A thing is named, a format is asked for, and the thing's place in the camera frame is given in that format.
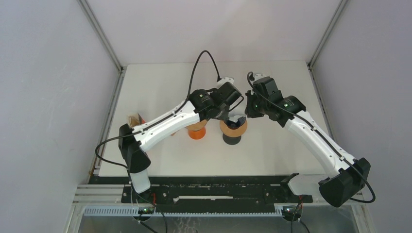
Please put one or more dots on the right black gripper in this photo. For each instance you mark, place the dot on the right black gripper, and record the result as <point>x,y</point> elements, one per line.
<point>251,113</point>

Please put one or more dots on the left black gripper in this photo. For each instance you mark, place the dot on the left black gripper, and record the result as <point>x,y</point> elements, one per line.
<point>225,113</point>

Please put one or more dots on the white paper coffee filter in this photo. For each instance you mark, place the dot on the white paper coffee filter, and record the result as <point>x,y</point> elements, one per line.
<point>236,117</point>

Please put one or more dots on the wooden dripper ring holder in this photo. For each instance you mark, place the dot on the wooden dripper ring holder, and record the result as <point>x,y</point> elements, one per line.
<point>197,126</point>

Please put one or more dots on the red black carafe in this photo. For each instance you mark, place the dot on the red black carafe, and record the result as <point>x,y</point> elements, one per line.
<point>231,140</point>

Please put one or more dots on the orange glass carafe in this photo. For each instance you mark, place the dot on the orange glass carafe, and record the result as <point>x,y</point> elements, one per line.
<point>198,134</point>

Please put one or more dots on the orange coffee filter box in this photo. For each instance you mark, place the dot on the orange coffee filter box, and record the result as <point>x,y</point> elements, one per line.
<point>135,120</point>

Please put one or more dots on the blue glass dripper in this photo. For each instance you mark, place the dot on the blue glass dripper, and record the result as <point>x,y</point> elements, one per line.
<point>234,125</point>

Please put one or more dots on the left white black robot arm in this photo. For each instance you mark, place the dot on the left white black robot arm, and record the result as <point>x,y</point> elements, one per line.
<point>200,105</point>

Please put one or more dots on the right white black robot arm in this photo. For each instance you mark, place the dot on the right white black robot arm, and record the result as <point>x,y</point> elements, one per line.
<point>345,176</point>

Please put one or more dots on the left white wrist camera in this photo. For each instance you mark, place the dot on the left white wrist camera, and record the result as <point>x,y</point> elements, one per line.
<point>224,80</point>

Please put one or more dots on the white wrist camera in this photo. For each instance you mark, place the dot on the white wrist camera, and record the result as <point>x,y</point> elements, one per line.
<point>224,80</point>
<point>257,76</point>

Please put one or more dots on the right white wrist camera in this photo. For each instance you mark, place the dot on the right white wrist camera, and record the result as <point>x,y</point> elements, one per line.
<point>257,76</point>

